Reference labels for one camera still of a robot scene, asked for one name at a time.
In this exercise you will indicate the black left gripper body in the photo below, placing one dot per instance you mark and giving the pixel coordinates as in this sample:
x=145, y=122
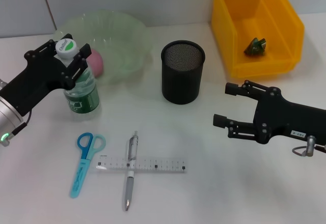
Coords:
x=33, y=86

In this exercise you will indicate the black mesh pen holder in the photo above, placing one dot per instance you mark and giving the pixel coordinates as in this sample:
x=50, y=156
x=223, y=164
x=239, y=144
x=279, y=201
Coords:
x=182, y=81

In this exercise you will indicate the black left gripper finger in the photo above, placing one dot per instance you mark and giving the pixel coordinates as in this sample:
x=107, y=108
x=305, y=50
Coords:
x=45, y=47
x=81, y=56

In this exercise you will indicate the pink toy peach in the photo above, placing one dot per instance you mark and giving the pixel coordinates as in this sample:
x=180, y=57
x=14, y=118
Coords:
x=98, y=63

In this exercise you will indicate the clear green-labelled water bottle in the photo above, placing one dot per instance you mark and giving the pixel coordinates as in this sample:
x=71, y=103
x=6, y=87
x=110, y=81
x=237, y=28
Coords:
x=84, y=99

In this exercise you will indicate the translucent green plastic fruit bowl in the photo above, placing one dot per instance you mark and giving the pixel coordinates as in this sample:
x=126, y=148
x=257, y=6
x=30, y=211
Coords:
x=119, y=38

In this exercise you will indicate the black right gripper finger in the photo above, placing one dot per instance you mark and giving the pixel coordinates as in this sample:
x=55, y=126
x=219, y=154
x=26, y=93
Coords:
x=231, y=89
x=220, y=121

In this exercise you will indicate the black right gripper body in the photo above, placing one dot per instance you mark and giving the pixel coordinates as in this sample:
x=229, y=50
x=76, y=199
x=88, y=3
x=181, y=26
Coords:
x=293, y=119

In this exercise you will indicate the blue sheathed scissors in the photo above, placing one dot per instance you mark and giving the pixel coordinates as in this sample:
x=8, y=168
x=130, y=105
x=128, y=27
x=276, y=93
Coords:
x=81, y=165

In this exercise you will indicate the yellow plastic storage bin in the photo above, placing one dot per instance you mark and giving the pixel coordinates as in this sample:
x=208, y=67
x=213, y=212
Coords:
x=254, y=17

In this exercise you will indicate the silver ballpoint pen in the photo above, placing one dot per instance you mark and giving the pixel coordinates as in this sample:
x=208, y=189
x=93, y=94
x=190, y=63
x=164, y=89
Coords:
x=130, y=183

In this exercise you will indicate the transparent plastic ruler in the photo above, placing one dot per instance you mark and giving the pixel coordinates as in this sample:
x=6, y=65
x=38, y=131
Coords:
x=158, y=164

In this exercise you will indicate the green plastic wrapper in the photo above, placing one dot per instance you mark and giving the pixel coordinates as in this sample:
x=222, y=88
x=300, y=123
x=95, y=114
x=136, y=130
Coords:
x=254, y=47

